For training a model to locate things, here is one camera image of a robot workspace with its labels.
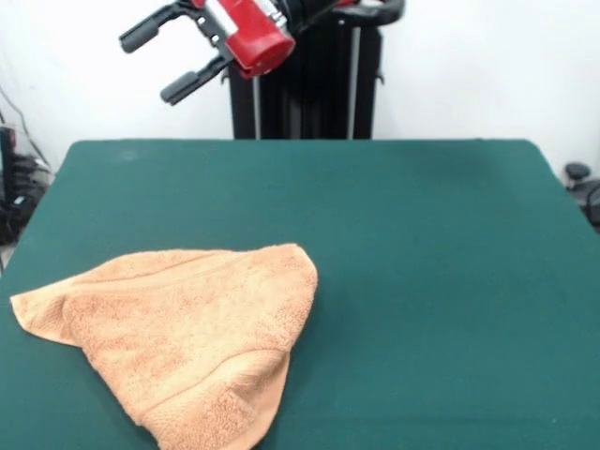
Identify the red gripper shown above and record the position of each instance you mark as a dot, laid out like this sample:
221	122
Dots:
248	33

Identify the peach terry towel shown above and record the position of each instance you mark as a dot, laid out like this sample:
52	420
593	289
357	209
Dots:
187	337

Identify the red robot base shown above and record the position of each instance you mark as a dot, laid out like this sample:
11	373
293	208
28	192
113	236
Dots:
344	2

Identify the black box with red mark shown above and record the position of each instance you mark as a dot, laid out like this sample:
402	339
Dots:
7	159

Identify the black bag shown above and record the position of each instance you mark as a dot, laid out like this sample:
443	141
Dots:
14	220

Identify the dark green table cloth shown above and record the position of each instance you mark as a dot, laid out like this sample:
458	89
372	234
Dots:
445	281

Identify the black office chair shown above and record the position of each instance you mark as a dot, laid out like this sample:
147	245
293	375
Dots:
577	171

